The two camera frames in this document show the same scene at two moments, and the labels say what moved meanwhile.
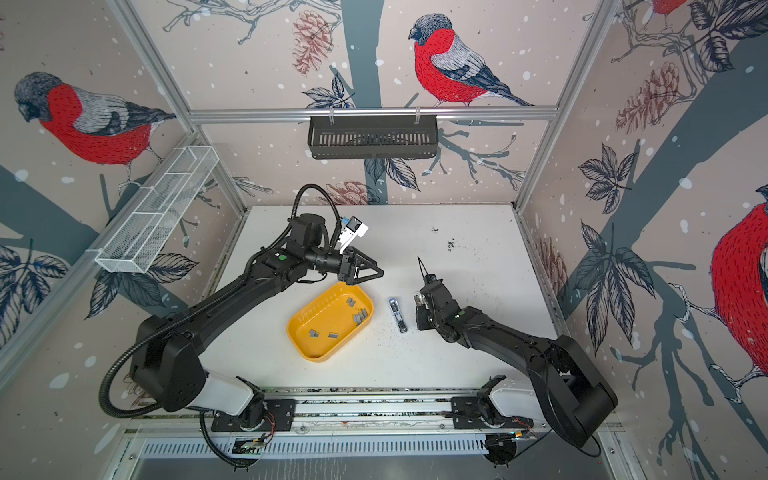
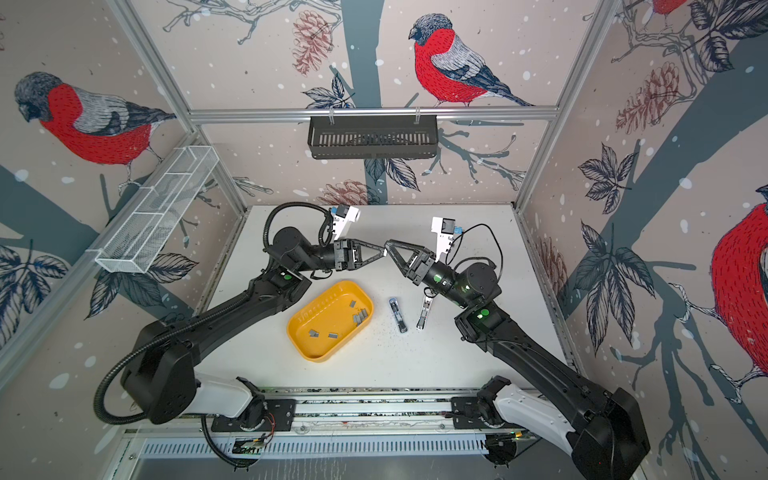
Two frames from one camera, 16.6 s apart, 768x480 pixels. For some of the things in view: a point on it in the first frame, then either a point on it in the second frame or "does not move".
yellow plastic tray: (328, 323) does not move
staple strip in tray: (360, 318) does not move
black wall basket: (382, 137) does not move
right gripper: (424, 321) to (416, 272)
